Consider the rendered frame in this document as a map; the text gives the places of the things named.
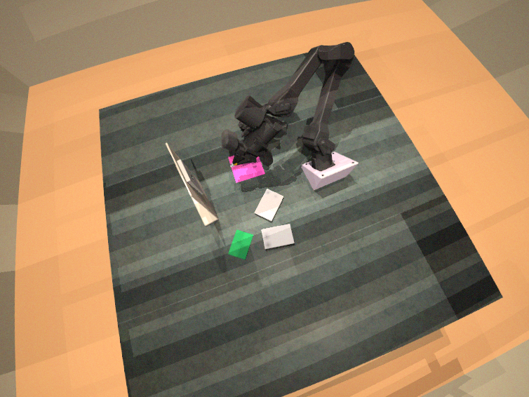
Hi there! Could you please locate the white flat rectangular tile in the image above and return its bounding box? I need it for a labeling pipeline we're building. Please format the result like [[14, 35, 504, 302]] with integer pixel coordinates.
[[261, 224, 294, 249], [255, 189, 283, 222]]

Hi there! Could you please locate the green flat rectangle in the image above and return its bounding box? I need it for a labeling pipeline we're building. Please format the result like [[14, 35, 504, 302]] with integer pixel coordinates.
[[228, 230, 253, 259]]

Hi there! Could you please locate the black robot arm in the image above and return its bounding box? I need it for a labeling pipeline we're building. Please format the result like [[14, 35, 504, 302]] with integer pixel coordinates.
[[234, 42, 354, 171]]

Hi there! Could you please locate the pink square zone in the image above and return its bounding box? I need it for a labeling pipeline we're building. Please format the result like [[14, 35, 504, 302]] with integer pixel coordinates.
[[228, 155, 265, 182]]

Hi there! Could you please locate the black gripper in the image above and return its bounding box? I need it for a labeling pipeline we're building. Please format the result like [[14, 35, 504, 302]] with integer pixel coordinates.
[[221, 128, 273, 167]]

